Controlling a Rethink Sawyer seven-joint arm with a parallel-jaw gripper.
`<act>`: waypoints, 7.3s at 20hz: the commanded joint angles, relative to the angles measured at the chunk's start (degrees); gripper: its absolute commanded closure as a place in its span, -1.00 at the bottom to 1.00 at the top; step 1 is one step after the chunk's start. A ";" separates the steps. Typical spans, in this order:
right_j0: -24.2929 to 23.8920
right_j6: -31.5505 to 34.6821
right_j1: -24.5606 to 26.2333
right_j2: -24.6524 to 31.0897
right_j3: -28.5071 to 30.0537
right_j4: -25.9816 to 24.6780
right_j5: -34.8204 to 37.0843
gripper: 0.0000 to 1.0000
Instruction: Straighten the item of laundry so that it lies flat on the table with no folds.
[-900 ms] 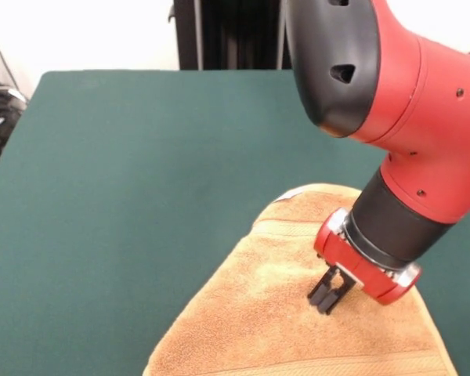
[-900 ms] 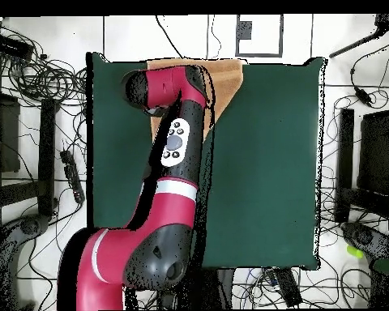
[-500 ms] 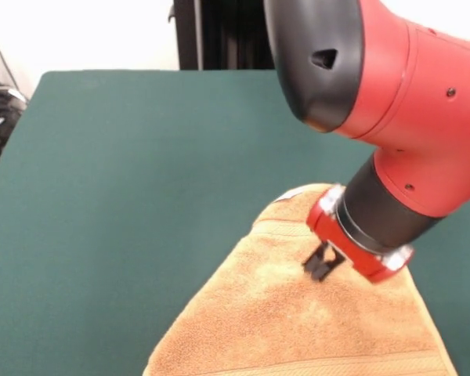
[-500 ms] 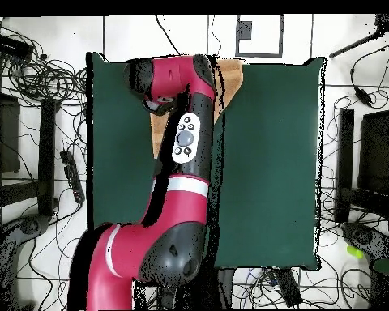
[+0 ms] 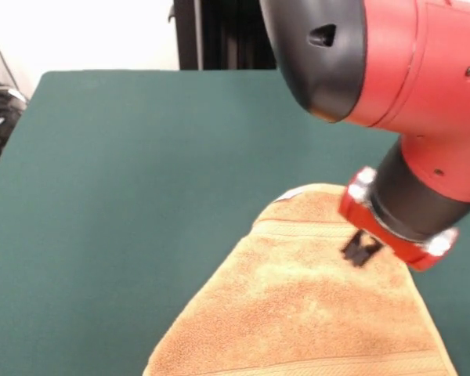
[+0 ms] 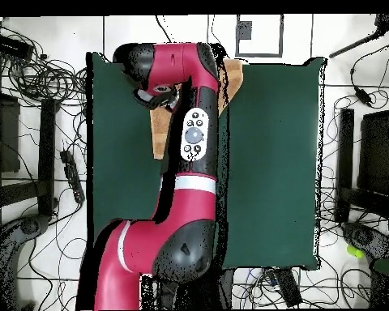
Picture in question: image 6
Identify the tan terry towel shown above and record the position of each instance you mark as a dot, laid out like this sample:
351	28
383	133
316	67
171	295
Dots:
160	129

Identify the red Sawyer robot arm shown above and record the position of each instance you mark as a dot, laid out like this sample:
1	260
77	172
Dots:
168	236

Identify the black flat device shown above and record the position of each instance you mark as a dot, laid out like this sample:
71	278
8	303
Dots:
288	286

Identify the dark flat panel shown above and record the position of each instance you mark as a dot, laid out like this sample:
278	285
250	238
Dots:
8	136
376	152

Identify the dark green table cloth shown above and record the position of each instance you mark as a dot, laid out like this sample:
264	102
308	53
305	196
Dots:
272	162

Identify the black power strip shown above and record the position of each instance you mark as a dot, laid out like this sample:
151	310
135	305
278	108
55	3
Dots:
72	176

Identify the black L-shaped stand foot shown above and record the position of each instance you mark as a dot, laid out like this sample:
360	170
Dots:
345	162
47	155

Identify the small grey square plate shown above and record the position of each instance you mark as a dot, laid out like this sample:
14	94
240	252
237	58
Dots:
244	29

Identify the yellow-green ball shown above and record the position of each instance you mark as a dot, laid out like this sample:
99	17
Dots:
355	251

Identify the black power adapter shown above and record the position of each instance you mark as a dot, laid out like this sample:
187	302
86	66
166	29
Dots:
363	96

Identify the black rod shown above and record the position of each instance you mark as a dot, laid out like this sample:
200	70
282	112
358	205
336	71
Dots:
353	45

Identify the black electronics box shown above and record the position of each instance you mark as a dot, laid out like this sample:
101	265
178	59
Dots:
11	47

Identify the grey square floor frame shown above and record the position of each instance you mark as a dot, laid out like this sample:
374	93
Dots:
281	35

